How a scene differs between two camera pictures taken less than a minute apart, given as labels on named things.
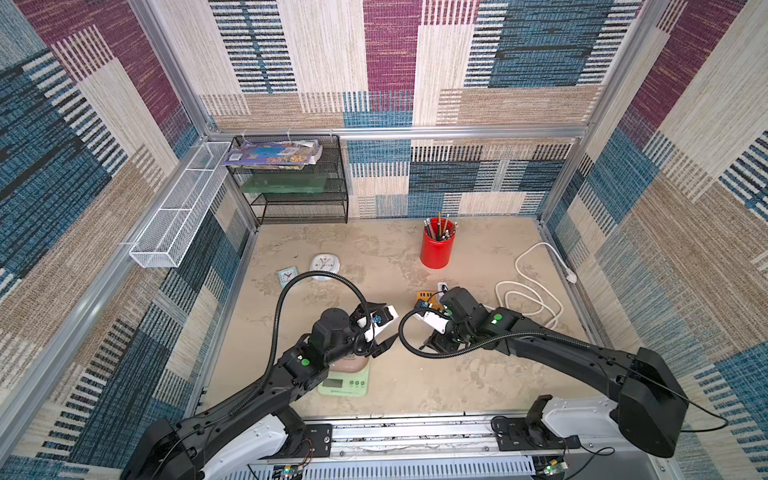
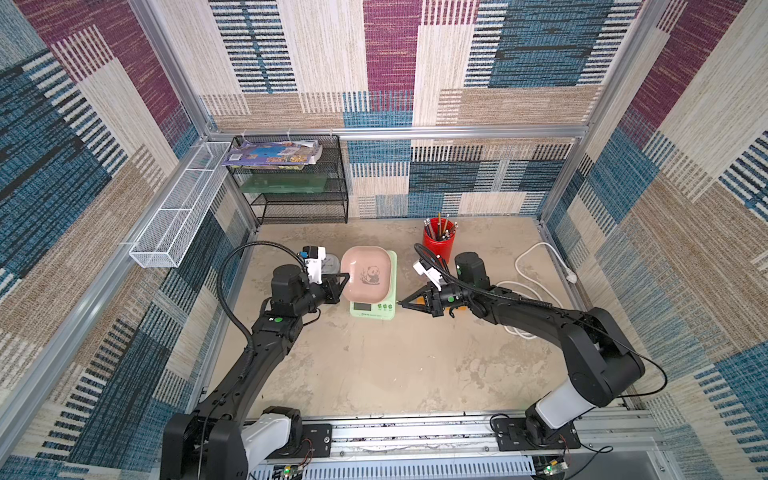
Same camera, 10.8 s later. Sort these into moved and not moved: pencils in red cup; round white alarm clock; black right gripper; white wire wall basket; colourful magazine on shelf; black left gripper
Moved: black left gripper; black right gripper
Not moved: round white alarm clock; pencils in red cup; colourful magazine on shelf; white wire wall basket
